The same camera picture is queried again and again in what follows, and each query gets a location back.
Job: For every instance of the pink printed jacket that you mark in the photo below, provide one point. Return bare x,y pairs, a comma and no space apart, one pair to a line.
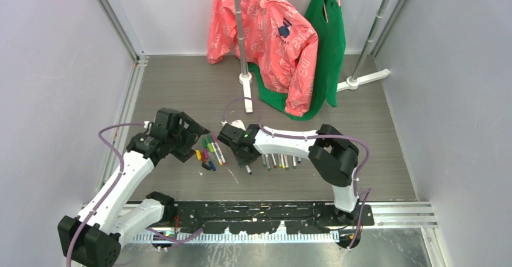
278,39

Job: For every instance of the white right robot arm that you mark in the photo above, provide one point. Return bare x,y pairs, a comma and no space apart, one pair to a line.
333,156

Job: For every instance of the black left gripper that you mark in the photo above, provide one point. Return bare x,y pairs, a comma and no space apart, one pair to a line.
192,131

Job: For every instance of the right rack pole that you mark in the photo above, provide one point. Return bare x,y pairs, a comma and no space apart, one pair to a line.
369,40

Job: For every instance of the green hanging shirt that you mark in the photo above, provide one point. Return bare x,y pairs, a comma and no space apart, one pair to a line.
331,51

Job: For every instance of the rack pole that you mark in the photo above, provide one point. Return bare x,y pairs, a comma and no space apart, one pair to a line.
369,40
241,41

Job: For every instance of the brown cap marker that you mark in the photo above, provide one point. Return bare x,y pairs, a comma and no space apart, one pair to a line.
274,162

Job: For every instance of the light green pen cap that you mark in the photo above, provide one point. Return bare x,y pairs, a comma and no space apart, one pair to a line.
210,148

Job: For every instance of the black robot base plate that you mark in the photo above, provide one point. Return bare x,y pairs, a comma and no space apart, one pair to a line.
260,222

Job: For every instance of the blue pen cap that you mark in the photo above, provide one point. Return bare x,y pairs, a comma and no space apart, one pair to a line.
211,165

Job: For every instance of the left rack pole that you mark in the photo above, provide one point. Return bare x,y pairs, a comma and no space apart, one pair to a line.
241,41

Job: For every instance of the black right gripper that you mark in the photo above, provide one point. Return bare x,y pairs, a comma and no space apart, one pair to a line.
246,161

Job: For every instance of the black pen cap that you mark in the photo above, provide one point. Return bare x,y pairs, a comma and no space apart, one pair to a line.
206,166

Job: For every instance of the white left rack foot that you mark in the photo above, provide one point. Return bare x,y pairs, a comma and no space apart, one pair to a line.
245,80

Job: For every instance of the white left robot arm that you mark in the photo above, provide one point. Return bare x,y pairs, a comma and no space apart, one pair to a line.
97,234

